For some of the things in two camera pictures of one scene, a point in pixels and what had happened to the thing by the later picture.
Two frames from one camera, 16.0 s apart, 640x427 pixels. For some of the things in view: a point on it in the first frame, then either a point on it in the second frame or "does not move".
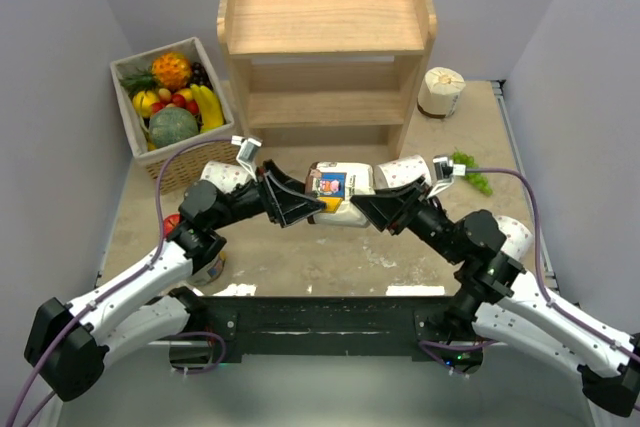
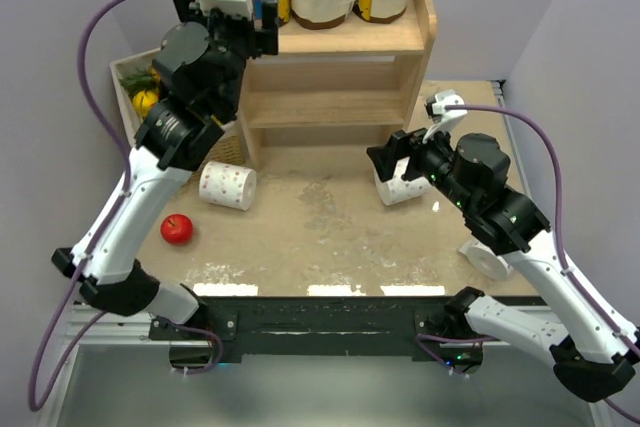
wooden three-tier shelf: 327,50 does not move
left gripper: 277,192 to 262,40
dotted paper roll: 225,176 does not move
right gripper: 393,208 to 401,145
